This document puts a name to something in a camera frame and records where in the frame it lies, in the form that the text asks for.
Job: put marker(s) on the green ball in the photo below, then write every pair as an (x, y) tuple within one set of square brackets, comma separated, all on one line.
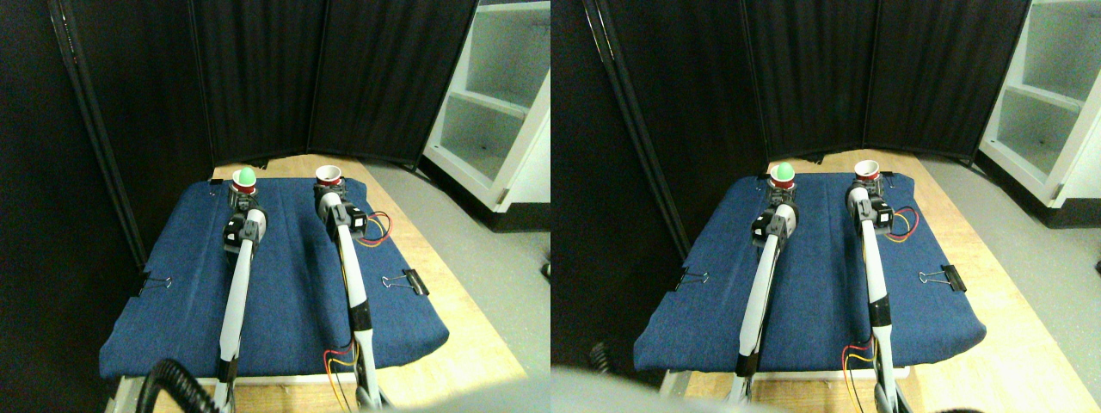
[(783, 171), (246, 177)]

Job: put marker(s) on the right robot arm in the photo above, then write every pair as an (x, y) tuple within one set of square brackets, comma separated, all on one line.
[(873, 275), (351, 275)]

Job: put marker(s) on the dark blue cloth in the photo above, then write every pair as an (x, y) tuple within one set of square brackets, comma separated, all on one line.
[(826, 292), (292, 292)]

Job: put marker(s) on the black curtain stand pole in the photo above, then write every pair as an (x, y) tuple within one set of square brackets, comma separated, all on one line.
[(99, 129), (642, 129)]

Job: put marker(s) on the low white table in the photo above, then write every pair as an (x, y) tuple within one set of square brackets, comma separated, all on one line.
[(817, 375), (292, 379)]

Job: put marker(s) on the white shelf unit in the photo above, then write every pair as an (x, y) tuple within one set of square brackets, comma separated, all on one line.
[(525, 163), (1075, 159)]

